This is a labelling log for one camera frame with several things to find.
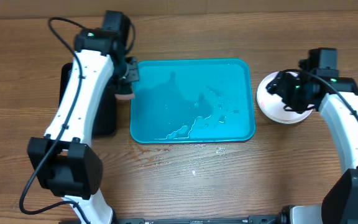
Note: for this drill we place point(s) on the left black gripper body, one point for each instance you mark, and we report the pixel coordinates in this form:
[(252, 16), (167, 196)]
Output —
[(131, 74)]

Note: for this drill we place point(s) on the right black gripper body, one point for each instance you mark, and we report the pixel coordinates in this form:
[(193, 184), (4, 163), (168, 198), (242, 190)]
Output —
[(293, 93)]

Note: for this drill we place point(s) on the green and red sponge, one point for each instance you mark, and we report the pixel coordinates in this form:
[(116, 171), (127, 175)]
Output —
[(124, 92)]

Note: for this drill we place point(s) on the white round plate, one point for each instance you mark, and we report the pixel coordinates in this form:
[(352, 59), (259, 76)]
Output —
[(273, 107)]

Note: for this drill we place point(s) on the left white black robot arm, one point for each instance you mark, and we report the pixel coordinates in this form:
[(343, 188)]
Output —
[(63, 160)]

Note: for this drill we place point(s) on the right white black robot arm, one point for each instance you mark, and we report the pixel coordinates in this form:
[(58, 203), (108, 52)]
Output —
[(336, 100)]

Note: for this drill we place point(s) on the black rectangular tray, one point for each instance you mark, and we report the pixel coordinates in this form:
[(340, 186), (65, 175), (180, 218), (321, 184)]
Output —
[(105, 122)]

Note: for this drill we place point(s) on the teal plastic serving tray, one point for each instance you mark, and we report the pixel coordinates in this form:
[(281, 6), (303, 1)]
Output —
[(192, 101)]

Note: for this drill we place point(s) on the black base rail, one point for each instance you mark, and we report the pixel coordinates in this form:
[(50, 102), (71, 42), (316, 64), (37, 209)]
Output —
[(194, 221)]

